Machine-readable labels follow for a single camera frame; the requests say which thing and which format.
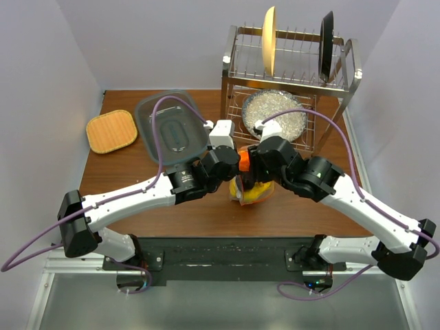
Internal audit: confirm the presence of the clear zip top bag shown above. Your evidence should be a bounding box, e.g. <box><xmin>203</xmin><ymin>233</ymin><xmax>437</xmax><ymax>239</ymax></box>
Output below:
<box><xmin>228</xmin><ymin>144</ymin><xmax>275</xmax><ymax>207</ymax></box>

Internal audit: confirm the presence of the woven bamboo coaster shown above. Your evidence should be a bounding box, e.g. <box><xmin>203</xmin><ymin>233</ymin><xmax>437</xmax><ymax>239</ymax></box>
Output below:
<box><xmin>86</xmin><ymin>109</ymin><xmax>138</xmax><ymax>154</ymax></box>

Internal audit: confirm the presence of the beige wooden plate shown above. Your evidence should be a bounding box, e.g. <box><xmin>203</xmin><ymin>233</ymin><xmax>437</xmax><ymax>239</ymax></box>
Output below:
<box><xmin>262</xmin><ymin>6</ymin><xmax>276</xmax><ymax>76</ymax></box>

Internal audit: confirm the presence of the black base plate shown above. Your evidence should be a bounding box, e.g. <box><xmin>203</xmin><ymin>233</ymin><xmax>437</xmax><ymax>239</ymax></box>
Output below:
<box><xmin>102</xmin><ymin>236</ymin><xmax>347</xmax><ymax>288</ymax></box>

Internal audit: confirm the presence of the yellow fake corn cob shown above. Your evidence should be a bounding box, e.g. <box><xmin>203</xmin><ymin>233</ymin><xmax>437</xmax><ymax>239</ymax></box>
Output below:
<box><xmin>229</xmin><ymin>179</ymin><xmax>274</xmax><ymax>206</ymax></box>

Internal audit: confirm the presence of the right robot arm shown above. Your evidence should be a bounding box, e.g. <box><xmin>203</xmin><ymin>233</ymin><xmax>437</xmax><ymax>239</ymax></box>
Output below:
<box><xmin>249</xmin><ymin>136</ymin><xmax>436</xmax><ymax>281</ymax></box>

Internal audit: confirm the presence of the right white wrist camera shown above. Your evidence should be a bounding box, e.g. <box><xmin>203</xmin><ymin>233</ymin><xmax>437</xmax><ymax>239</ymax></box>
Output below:
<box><xmin>254</xmin><ymin>120</ymin><xmax>282</xmax><ymax>142</ymax></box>

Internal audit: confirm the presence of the clear plastic container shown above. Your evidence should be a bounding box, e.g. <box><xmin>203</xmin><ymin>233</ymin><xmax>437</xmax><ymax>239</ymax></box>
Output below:
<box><xmin>134</xmin><ymin>89</ymin><xmax>209</xmax><ymax>167</ymax></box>

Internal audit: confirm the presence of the orange fake fruit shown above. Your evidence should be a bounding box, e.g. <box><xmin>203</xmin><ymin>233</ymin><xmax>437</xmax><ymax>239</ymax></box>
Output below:
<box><xmin>239</xmin><ymin>149</ymin><xmax>251</xmax><ymax>172</ymax></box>

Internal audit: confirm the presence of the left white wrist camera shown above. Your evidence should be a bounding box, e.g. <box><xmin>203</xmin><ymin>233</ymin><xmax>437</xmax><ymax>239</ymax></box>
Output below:
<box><xmin>203</xmin><ymin>120</ymin><xmax>235</xmax><ymax>149</ymax></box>

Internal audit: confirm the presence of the aluminium rail frame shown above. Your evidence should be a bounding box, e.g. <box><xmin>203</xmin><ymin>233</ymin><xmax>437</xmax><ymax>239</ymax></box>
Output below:
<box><xmin>25</xmin><ymin>99</ymin><xmax>422</xmax><ymax>330</ymax></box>

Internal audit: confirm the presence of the steel dish rack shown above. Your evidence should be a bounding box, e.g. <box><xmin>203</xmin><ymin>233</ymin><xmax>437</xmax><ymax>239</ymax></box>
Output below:
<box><xmin>220</xmin><ymin>25</ymin><xmax>362</xmax><ymax>143</ymax></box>

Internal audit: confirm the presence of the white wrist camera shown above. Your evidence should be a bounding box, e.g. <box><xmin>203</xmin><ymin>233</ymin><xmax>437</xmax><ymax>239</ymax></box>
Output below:
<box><xmin>254</xmin><ymin>120</ymin><xmax>282</xmax><ymax>142</ymax></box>
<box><xmin>203</xmin><ymin>120</ymin><xmax>235</xmax><ymax>149</ymax></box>

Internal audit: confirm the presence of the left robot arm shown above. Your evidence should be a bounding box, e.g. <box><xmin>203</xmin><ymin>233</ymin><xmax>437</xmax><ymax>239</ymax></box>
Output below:
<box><xmin>58</xmin><ymin>145</ymin><xmax>240</xmax><ymax>270</ymax></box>

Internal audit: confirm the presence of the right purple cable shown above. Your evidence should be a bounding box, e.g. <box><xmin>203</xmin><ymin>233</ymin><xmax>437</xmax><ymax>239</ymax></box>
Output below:
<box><xmin>263</xmin><ymin>109</ymin><xmax>440</xmax><ymax>300</ymax></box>

